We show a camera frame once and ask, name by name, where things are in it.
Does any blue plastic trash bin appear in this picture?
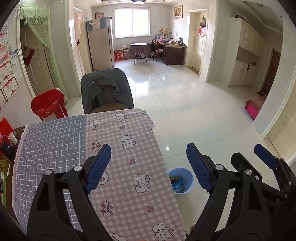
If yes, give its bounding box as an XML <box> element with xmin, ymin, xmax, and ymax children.
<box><xmin>168</xmin><ymin>167</ymin><xmax>194</xmax><ymax>195</ymax></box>

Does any pink small stool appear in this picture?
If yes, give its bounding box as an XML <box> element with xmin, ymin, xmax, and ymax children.
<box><xmin>244</xmin><ymin>96</ymin><xmax>266</xmax><ymax>120</ymax></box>

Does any pink and grey checked tablecloth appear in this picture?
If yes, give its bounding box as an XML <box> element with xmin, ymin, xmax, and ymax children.
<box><xmin>12</xmin><ymin>109</ymin><xmax>186</xmax><ymax>240</ymax></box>

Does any white paper cup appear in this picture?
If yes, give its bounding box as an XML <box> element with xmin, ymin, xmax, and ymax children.
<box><xmin>9</xmin><ymin>132</ymin><xmax>18</xmax><ymax>145</ymax></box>

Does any red gift box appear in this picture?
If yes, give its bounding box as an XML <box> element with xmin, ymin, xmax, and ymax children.
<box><xmin>0</xmin><ymin>116</ymin><xmax>14</xmax><ymax>143</ymax></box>

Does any dark wooden desk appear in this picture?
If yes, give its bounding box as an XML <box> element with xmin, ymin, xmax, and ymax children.
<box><xmin>162</xmin><ymin>44</ymin><xmax>187</xmax><ymax>66</ymax></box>

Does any chair with grey jacket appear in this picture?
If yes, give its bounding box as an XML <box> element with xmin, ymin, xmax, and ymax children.
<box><xmin>80</xmin><ymin>68</ymin><xmax>134</xmax><ymax>114</ymax></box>

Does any wooden desk chair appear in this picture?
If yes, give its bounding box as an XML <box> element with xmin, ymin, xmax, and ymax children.
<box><xmin>153</xmin><ymin>41</ymin><xmax>163</xmax><ymax>62</ymax></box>

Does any round table with cloth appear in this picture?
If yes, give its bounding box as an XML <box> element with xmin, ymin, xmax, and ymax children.
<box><xmin>128</xmin><ymin>43</ymin><xmax>150</xmax><ymax>64</ymax></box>

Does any beige refrigerator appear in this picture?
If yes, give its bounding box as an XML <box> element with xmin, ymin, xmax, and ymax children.
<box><xmin>86</xmin><ymin>16</ymin><xmax>115</xmax><ymax>71</ymax></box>

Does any green door curtain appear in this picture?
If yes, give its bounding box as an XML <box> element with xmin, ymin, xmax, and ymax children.
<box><xmin>20</xmin><ymin>4</ymin><xmax>68</xmax><ymax>101</ymax></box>

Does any cream wall cabinet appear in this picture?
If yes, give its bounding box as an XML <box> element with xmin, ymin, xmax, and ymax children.
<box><xmin>225</xmin><ymin>18</ymin><xmax>266</xmax><ymax>86</ymax></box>

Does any framed wall picture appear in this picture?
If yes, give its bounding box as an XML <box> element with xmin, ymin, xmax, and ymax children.
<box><xmin>174</xmin><ymin>5</ymin><xmax>183</xmax><ymax>19</ymax></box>

